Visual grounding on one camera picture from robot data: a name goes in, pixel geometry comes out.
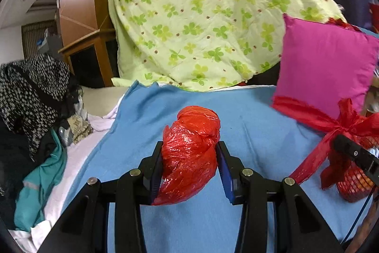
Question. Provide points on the teal garment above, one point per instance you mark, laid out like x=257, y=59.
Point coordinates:
x=44, y=176

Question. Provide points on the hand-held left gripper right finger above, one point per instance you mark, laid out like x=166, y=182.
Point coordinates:
x=229, y=179

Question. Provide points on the red plastic wrap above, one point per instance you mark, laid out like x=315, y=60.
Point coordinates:
x=340, y=23

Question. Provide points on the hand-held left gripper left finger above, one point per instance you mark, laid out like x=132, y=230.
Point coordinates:
x=130, y=190

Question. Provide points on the wooden lattice door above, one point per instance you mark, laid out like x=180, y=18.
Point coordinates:
x=29, y=39

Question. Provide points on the grey appliance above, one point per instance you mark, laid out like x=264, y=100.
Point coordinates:
x=49, y=44

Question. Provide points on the dark wooden cabinet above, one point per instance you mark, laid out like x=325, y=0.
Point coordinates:
x=86, y=63

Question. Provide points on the red plastic bag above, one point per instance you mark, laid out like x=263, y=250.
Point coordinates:
x=189, y=152
x=340, y=122

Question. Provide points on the black white dotted garment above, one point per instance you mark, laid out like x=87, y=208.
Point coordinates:
x=26, y=93

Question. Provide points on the beige patterned cloth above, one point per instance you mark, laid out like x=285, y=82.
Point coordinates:
x=78, y=128

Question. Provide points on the blue fleece blanket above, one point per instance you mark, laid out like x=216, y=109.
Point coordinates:
x=251, y=128

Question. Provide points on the cream mattress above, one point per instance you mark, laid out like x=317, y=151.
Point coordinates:
x=100, y=99

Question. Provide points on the white cloth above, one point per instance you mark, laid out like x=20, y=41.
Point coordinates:
x=32, y=236

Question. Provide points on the pink pillow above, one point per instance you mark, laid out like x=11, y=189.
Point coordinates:
x=322, y=63

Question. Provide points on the red plastic basket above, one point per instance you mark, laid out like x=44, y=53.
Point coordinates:
x=355, y=193

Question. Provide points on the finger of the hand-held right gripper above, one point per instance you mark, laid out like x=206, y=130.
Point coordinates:
x=355, y=153

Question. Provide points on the pale pink bed sheet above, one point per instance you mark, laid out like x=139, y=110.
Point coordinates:
x=77, y=158

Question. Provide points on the green clover print quilt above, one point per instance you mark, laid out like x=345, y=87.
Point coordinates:
x=207, y=18

